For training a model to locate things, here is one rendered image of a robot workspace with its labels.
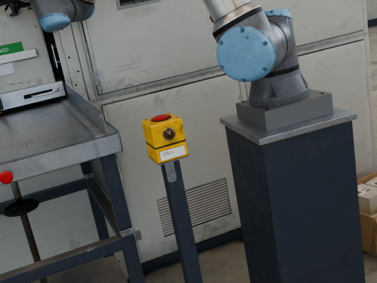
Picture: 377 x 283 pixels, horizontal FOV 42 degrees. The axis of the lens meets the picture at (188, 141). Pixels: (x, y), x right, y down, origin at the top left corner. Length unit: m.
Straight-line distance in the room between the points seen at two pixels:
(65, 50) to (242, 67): 0.89
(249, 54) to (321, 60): 1.17
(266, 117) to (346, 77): 1.14
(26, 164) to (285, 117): 0.73
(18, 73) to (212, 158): 0.89
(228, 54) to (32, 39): 0.94
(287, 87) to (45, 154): 0.71
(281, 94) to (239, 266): 0.98
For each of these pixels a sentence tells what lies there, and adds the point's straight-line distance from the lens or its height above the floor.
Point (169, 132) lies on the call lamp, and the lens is 1.15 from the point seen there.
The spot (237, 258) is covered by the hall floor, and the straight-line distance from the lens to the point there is 2.30.
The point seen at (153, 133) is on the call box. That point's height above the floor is 0.88.
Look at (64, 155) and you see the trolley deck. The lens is 1.35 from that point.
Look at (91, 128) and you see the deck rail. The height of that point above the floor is 0.85.
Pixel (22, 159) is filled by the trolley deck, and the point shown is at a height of 0.84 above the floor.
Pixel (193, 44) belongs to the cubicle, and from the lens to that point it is 2.12.
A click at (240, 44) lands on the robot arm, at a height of 1.02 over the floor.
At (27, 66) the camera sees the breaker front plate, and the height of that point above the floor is 1.01.
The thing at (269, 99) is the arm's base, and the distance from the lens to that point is 1.49.
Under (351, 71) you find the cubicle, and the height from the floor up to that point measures 0.66.
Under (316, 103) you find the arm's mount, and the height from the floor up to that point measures 0.80.
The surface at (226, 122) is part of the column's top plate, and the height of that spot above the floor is 0.75.
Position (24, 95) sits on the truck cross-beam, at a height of 0.90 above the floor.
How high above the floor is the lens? 1.19
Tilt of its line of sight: 17 degrees down
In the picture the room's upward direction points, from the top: 11 degrees counter-clockwise
